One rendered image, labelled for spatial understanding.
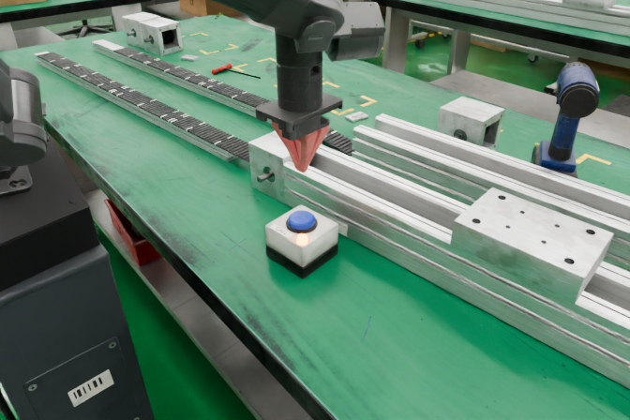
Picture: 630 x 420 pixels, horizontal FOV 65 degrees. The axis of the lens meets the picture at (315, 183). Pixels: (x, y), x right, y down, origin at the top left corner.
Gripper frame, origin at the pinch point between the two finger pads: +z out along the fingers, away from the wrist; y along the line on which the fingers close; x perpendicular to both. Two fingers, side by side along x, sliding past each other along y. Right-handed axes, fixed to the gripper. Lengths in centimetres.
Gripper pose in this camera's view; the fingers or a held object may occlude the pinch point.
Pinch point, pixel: (301, 165)
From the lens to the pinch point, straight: 68.1
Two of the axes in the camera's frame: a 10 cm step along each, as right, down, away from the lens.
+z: 0.0, 8.5, 5.2
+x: -7.3, -3.6, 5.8
